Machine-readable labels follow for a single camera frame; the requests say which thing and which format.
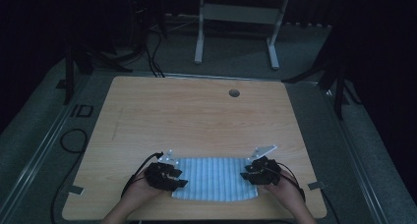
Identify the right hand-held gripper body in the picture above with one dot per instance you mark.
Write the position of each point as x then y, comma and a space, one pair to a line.
267, 171

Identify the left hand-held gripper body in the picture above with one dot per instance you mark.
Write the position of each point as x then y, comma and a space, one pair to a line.
159, 178

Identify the blue striped towel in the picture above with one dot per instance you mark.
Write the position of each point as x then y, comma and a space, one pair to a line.
214, 179

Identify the person's left hand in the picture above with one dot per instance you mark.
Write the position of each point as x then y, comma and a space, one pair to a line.
141, 191

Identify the person's right hand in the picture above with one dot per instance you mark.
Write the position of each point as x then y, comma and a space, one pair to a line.
285, 193

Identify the grey tape piece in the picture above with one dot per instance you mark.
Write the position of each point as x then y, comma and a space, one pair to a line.
76, 189
316, 185

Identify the grey round table grommet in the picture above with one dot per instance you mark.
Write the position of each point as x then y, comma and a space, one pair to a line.
234, 93

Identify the black tripod stand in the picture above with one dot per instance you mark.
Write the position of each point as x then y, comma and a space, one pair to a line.
69, 76
339, 96

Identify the dark equipment tower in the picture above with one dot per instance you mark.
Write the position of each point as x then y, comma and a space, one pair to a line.
142, 17

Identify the metal floor rail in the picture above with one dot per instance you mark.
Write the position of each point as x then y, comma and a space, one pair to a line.
213, 76
36, 155
355, 171

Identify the white metal table frame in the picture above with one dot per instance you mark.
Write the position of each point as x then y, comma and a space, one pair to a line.
241, 13

